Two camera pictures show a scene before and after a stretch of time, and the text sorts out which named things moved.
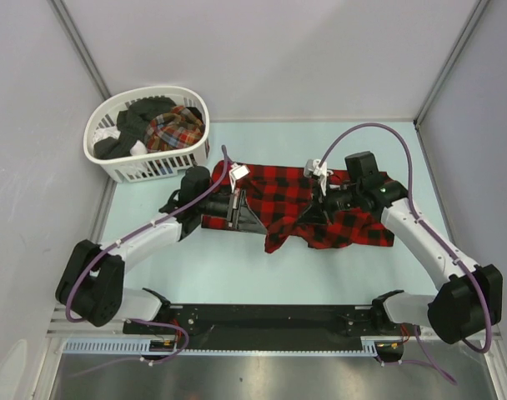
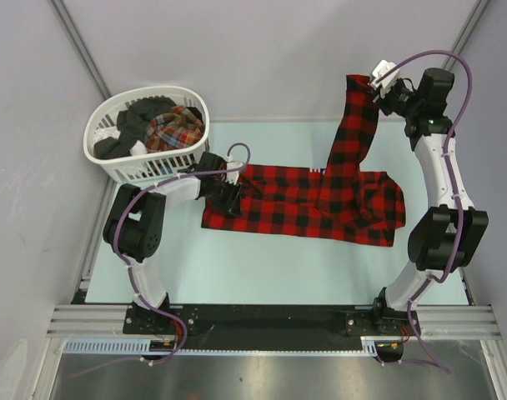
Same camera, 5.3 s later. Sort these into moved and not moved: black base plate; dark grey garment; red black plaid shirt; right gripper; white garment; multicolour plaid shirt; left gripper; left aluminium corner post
Moved: red black plaid shirt; left gripper; right gripper
Not moved: multicolour plaid shirt; left aluminium corner post; black base plate; white garment; dark grey garment
